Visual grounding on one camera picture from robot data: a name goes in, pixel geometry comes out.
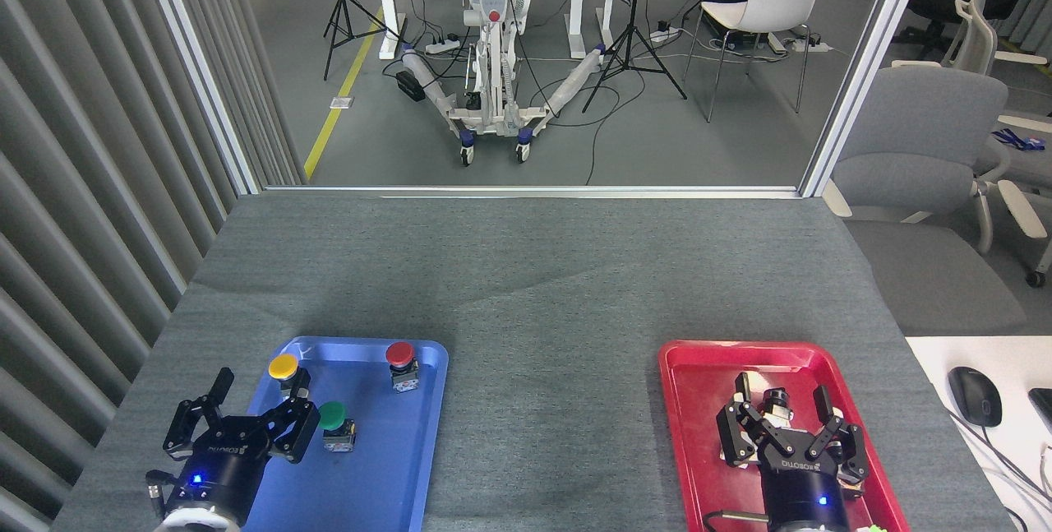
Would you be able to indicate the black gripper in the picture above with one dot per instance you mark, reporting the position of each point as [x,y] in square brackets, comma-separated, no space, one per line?
[801,483]
[215,470]

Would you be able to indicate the green push button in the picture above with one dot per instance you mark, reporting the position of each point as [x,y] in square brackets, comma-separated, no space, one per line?
[333,415]

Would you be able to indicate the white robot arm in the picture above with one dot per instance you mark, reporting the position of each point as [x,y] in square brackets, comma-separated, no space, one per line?
[197,523]
[809,529]

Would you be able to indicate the yellow push button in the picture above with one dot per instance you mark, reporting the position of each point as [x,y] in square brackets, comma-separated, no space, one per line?
[283,366]

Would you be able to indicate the red push button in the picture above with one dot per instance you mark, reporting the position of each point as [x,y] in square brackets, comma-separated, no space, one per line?
[400,353]

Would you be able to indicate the red plastic tray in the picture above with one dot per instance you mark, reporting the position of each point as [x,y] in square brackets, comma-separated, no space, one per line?
[789,359]

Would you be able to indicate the small green object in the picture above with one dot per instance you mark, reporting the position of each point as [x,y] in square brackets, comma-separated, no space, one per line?
[874,529]

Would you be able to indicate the blue plastic tray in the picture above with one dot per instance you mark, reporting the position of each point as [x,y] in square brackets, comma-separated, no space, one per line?
[378,466]

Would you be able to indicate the black computer mouse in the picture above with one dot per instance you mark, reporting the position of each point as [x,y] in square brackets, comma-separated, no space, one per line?
[975,396]

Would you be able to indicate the white desk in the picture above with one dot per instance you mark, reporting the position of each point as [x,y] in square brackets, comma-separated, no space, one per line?
[1019,367]

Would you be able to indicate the black keyboard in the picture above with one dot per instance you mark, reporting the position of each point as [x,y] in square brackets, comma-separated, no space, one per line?
[1044,409]

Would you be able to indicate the grey office chair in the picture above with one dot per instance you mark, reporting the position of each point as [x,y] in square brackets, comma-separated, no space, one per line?
[920,121]

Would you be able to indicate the silver floor socket plate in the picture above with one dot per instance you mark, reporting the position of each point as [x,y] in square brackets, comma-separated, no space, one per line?
[342,103]

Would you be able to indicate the black power adapter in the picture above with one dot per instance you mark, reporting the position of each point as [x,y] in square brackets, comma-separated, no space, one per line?
[410,85]

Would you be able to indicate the white power strip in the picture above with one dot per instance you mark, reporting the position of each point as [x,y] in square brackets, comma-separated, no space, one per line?
[442,45]
[664,34]
[807,44]

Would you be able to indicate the white office chair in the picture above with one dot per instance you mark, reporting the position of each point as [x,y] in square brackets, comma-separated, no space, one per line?
[975,34]

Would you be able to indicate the black switch with silver collar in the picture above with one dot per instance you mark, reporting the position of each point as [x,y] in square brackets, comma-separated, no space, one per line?
[777,402]

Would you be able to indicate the silver frame crossbar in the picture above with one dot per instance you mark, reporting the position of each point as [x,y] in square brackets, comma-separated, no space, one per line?
[534,191]

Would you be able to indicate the silver frame post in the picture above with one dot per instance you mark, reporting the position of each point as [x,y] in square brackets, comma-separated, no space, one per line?
[868,63]
[198,63]

